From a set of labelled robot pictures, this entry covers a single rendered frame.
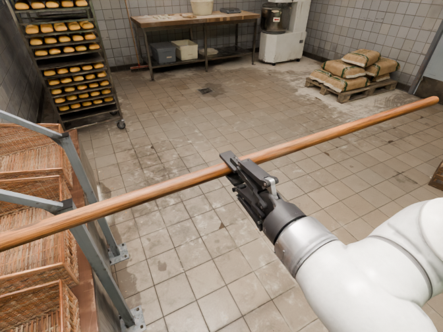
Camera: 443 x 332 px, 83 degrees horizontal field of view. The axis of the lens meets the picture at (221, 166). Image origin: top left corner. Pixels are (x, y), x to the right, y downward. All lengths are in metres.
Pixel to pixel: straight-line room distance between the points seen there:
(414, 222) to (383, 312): 0.13
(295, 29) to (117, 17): 3.31
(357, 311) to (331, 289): 0.03
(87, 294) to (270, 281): 1.06
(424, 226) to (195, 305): 1.42
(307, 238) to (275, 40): 5.20
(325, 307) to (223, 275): 1.41
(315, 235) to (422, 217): 0.14
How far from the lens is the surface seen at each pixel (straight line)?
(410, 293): 0.39
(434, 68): 4.92
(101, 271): 1.21
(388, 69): 4.81
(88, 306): 1.15
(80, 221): 0.51
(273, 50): 5.53
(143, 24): 4.61
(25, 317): 1.19
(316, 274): 0.38
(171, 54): 4.98
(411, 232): 0.43
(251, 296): 1.71
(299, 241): 0.40
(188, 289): 1.72
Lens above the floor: 1.54
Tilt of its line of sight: 38 degrees down
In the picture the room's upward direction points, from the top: straight up
